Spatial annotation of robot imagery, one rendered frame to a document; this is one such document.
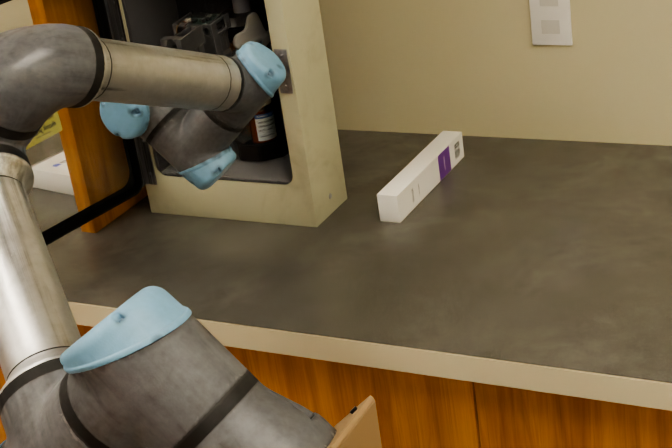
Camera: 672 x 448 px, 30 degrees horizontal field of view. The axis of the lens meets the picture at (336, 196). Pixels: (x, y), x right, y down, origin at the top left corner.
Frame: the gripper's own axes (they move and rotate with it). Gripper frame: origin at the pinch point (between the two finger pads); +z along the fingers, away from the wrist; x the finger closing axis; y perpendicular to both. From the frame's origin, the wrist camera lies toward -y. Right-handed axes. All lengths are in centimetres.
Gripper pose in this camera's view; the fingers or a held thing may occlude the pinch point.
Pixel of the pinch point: (245, 34)
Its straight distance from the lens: 203.4
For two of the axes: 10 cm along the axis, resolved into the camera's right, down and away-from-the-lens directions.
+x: -8.8, -0.7, 4.6
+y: -1.7, -8.8, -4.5
